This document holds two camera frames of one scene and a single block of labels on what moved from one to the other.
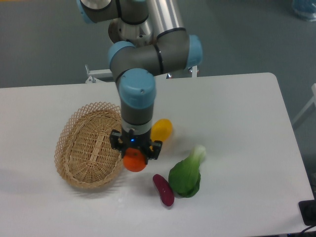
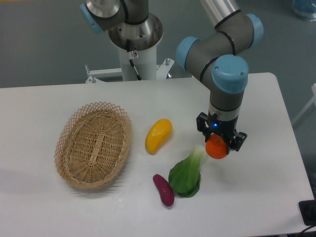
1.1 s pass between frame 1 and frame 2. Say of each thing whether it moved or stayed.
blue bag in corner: stayed
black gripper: moved
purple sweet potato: stayed
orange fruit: moved
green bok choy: stayed
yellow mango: stayed
